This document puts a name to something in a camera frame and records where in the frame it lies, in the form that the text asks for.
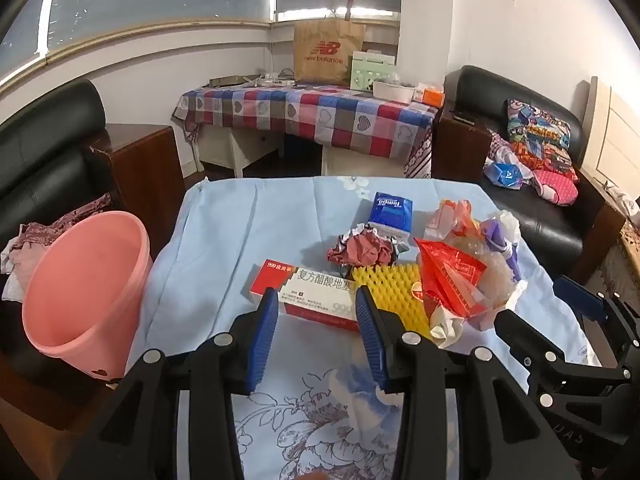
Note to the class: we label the pink patterned cloth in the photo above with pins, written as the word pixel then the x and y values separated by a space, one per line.
pixel 555 187

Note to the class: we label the purple white wrapper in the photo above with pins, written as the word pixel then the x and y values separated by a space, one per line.
pixel 492 235

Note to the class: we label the maroon patterned cloth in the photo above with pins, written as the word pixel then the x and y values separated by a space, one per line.
pixel 35 240

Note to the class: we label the crumpled red foil wrapper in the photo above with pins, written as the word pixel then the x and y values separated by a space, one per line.
pixel 362 249

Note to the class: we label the pink plastic bucket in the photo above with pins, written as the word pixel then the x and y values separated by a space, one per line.
pixel 85 280

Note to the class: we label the black leather sofa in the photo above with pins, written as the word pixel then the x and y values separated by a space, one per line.
pixel 550 230

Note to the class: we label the brown paper bag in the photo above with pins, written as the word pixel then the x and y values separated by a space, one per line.
pixel 325 50

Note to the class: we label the checkered tablecloth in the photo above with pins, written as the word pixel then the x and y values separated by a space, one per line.
pixel 310 110

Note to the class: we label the blue tissue pack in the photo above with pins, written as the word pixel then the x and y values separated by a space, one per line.
pixel 390 212

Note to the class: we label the blue plastic bag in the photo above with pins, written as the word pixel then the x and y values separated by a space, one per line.
pixel 502 175

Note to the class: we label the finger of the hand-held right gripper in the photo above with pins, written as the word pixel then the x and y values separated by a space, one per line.
pixel 582 300
pixel 520 335

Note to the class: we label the brown wooden side table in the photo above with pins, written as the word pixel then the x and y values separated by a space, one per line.
pixel 145 175

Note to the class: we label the white container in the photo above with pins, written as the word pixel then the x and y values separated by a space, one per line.
pixel 392 91

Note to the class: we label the red white medicine box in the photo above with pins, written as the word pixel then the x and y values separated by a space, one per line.
pixel 310 285

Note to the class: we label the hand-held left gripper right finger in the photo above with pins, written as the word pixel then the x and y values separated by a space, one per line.
pixel 372 345

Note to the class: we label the yellow foam net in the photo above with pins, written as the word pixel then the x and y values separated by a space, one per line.
pixel 395 290

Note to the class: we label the light wooden board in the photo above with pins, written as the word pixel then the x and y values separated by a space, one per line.
pixel 615 130

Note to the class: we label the light blue floral tablecloth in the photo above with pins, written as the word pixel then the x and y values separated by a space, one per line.
pixel 240 230

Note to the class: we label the dark flat box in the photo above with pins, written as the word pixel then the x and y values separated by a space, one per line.
pixel 225 81

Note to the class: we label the black leather armchair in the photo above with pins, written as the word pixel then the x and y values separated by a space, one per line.
pixel 45 150

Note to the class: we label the orange box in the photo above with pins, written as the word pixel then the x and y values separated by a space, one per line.
pixel 434 96

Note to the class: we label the green box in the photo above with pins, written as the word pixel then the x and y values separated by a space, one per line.
pixel 370 72

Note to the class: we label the red plastic bag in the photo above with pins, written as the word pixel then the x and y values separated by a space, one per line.
pixel 445 275

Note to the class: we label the clear bubble wrap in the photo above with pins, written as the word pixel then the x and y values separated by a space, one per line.
pixel 496 272

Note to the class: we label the orange white plastic bag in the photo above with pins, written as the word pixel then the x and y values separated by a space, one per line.
pixel 450 217

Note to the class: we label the colourful printed pillow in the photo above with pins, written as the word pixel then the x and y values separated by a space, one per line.
pixel 540 132

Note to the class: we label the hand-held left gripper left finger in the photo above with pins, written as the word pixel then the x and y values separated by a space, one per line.
pixel 265 340

